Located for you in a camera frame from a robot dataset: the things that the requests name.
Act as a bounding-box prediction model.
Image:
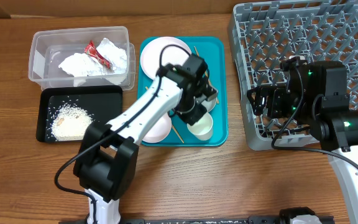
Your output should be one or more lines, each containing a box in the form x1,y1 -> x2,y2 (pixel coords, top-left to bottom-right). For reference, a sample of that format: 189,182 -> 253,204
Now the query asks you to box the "grey bowl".
201,98 -> 217,113

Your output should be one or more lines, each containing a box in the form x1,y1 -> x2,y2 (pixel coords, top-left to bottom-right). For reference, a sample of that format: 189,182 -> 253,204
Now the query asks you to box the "white paper cup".
187,113 -> 214,141

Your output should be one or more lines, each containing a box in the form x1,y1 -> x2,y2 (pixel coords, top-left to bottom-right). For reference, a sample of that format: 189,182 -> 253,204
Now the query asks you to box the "small pink bowl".
142,113 -> 172,144

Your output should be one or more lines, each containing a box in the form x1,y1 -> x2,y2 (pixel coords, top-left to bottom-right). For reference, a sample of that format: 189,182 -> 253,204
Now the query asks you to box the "red snack wrapper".
85,40 -> 112,70

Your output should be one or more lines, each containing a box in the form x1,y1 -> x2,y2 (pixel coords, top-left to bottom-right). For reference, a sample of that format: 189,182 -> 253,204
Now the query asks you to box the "white napkin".
58,38 -> 127,85

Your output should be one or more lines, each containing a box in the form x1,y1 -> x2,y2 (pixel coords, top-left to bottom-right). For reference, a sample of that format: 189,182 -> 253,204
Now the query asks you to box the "pile of rice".
45,95 -> 94,142

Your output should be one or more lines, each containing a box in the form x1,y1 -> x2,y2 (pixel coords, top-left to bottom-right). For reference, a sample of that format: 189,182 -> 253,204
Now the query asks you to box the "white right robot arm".
247,56 -> 358,223

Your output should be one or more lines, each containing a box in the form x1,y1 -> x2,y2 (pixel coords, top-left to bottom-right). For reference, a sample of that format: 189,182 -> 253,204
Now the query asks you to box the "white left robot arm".
73,54 -> 218,223

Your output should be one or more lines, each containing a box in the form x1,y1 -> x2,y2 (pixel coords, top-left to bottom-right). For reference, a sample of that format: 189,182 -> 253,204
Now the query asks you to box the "grey dishwasher rack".
228,0 -> 358,151

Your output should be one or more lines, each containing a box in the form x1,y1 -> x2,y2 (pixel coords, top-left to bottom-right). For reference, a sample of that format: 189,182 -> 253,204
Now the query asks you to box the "right wooden chopstick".
194,46 -> 219,104

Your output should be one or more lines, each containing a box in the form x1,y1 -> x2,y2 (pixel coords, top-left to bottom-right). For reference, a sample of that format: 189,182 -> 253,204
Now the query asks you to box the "wooden chopstick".
194,46 -> 219,104
145,86 -> 185,144

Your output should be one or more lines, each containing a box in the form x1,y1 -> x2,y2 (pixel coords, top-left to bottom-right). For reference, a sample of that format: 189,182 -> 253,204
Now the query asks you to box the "teal serving tray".
142,36 -> 228,147

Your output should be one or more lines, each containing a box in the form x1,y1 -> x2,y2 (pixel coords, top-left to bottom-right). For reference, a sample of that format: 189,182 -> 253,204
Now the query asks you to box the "large pink plate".
140,37 -> 192,80

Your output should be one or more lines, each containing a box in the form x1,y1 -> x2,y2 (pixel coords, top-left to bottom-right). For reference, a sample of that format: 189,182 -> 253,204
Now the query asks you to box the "left wooden chopstick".
145,86 -> 185,144

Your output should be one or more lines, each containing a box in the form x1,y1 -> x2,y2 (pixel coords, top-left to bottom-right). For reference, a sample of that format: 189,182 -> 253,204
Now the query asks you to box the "clear plastic bin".
29,26 -> 135,90

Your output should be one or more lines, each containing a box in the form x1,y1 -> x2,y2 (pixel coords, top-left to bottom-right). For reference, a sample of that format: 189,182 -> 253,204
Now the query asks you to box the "black plastic tray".
36,85 -> 122,143

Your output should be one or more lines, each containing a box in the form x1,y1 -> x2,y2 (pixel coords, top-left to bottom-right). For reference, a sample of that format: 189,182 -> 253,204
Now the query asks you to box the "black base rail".
59,207 -> 335,224

